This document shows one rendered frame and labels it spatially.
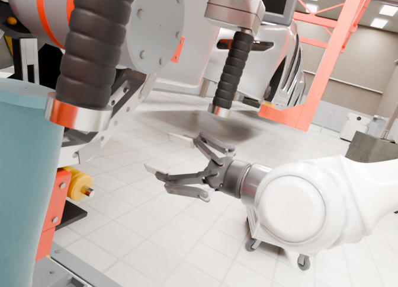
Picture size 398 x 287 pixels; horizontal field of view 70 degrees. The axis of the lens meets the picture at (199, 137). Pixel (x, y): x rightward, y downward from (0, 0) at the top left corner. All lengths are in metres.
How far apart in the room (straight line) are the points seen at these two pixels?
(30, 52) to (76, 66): 0.38
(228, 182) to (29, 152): 0.36
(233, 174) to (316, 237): 0.26
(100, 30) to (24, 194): 0.20
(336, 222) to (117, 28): 0.27
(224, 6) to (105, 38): 0.35
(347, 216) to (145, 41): 0.31
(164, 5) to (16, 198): 0.27
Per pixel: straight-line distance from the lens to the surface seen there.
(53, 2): 0.41
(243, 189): 0.54
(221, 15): 0.52
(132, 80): 0.67
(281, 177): 0.33
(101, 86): 0.20
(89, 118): 0.20
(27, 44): 0.57
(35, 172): 0.33
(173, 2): 0.41
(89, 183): 0.65
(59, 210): 0.60
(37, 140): 0.32
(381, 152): 4.50
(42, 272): 0.88
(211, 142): 0.64
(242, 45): 0.51
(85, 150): 0.58
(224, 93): 0.50
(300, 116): 3.94
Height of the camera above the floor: 0.81
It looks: 12 degrees down
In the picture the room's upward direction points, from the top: 18 degrees clockwise
